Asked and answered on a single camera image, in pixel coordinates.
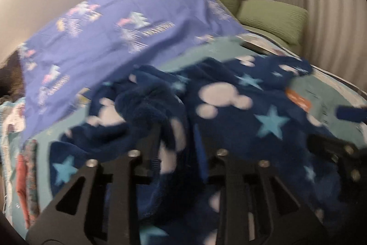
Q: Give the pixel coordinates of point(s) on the navy fleece star pajama top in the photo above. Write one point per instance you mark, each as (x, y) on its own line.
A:
(241, 105)

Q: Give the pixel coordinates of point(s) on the teal cartoon print quilt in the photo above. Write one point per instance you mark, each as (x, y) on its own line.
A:
(318, 93)

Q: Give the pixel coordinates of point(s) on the folded pink cloth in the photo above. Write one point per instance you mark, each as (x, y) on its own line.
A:
(21, 172)

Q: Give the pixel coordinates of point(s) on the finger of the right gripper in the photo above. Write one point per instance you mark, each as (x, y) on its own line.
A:
(352, 114)
(349, 160)

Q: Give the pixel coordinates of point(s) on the folded floral cloth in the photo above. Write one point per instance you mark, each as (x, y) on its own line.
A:
(31, 193)

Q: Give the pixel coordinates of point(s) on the purple tree print sheet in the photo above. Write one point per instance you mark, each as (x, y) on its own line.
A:
(99, 38)

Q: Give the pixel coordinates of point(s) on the dark patterned pillow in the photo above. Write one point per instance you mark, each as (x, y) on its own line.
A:
(11, 84)

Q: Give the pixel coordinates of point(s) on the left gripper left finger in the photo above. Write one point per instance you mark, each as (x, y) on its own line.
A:
(99, 203)

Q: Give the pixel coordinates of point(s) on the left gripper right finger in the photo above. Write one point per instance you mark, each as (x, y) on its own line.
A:
(251, 202)

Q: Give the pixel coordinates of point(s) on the green pillow near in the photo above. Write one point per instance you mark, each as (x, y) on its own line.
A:
(283, 20)

